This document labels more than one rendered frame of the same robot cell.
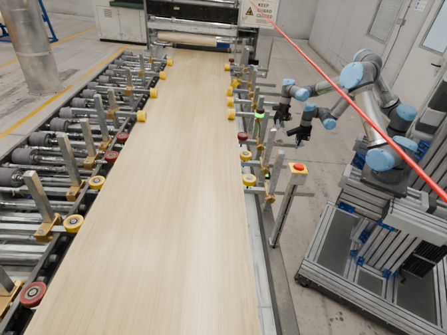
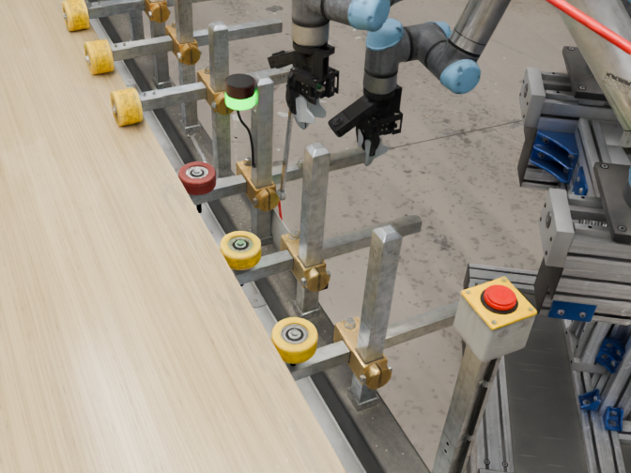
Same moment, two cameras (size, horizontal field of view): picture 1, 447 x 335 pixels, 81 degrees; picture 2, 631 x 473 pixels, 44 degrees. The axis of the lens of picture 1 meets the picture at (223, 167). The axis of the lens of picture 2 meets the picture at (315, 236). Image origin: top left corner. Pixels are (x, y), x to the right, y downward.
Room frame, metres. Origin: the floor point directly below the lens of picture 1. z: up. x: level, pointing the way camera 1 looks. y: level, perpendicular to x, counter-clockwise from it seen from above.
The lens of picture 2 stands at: (0.36, 0.18, 1.91)
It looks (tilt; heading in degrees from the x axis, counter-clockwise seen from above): 41 degrees down; 336
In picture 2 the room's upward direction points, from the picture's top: 4 degrees clockwise
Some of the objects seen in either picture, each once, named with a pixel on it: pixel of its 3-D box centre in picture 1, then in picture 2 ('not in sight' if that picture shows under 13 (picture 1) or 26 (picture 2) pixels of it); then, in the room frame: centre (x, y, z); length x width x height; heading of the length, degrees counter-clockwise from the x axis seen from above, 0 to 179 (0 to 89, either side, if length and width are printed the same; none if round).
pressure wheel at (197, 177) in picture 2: (241, 140); (197, 190); (1.69, -0.11, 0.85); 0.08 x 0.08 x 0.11
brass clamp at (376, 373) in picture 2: (269, 193); (361, 353); (1.18, -0.29, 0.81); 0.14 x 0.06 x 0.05; 5
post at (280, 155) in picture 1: (272, 185); (372, 332); (1.16, -0.29, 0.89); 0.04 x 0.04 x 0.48; 5
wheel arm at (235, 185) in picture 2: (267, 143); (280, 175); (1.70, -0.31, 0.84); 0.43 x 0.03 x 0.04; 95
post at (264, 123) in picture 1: (261, 139); (261, 174); (1.66, -0.25, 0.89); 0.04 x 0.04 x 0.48; 5
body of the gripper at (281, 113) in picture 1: (283, 111); (312, 68); (1.67, -0.36, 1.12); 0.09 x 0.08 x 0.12; 25
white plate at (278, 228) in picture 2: not in sight; (275, 228); (1.63, -0.28, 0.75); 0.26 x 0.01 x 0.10; 5
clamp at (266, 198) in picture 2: (259, 143); (255, 185); (1.68, -0.24, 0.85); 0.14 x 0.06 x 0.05; 5
